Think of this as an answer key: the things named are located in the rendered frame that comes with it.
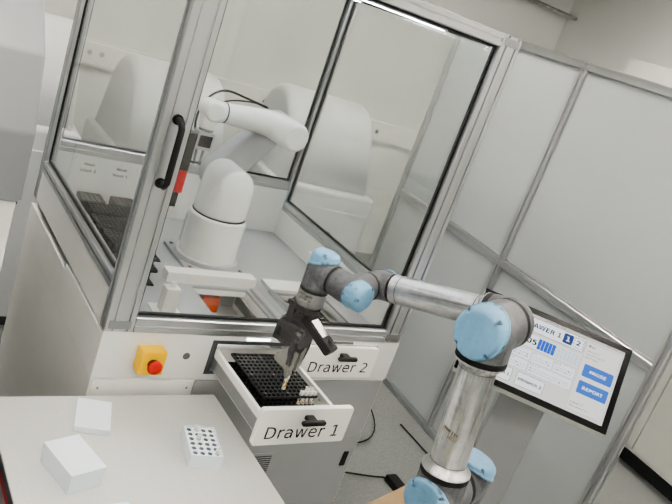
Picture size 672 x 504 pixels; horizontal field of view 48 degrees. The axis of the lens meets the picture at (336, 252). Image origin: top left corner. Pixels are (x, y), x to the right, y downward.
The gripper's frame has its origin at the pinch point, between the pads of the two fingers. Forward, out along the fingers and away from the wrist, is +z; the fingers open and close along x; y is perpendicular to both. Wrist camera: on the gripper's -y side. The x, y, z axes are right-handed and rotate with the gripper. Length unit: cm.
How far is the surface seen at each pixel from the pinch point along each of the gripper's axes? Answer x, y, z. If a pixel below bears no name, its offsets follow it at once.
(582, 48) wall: -479, 71, -126
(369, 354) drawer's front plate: -52, -1, 7
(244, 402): 6.3, 7.0, 11.0
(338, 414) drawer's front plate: -8.1, -13.8, 7.3
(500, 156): -218, 29, -50
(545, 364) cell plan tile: -80, -49, -9
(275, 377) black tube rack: -8.4, 7.9, 8.1
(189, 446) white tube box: 24.8, 8.0, 18.3
